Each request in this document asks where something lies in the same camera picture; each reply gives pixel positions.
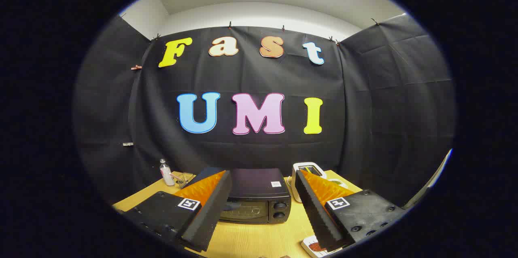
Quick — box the white ribbed tray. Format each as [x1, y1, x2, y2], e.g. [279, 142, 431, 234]
[301, 235, 344, 258]

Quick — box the small clear bottle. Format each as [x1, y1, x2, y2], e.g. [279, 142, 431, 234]
[159, 159, 175, 186]

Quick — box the black toaster oven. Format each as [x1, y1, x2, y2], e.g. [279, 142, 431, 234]
[184, 168, 292, 224]

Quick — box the pale grey furniture edge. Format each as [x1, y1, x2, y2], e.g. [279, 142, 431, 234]
[405, 149, 453, 210]

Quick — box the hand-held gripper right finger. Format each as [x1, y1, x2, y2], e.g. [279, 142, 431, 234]
[295, 169, 405, 252]

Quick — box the white pop-up toaster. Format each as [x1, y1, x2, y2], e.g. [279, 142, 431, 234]
[291, 162, 327, 203]

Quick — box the small wire basket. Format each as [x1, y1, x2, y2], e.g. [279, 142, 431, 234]
[172, 172, 195, 189]

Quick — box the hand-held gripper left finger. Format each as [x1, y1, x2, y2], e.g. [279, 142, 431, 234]
[121, 170, 233, 252]

